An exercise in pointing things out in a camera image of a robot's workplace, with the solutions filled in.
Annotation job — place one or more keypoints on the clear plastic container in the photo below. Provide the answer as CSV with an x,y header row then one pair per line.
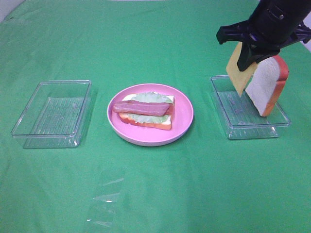
x,y
56,115
239,117

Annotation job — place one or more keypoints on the pink round plate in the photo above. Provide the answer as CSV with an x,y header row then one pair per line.
x,y
150,137

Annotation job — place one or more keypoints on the bread slice with brown crust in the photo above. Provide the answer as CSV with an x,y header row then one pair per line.
x,y
128,120

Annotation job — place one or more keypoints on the green tablecloth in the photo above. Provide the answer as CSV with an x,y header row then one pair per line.
x,y
203,182

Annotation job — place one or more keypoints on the clear right plastic container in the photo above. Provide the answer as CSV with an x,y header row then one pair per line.
x,y
239,117

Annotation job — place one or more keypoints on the clear left plastic container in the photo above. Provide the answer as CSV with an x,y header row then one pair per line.
x,y
56,115

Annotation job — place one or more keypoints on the green lettuce leaf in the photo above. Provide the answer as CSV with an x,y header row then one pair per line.
x,y
151,97

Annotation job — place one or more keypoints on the yellow cheese slice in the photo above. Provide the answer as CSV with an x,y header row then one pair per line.
x,y
239,78

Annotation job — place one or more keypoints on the bacon strip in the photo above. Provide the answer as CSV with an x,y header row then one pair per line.
x,y
120,106
170,106

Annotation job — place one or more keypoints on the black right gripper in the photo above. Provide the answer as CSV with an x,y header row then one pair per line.
x,y
261,37

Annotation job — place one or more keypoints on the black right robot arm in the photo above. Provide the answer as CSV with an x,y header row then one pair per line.
x,y
291,12

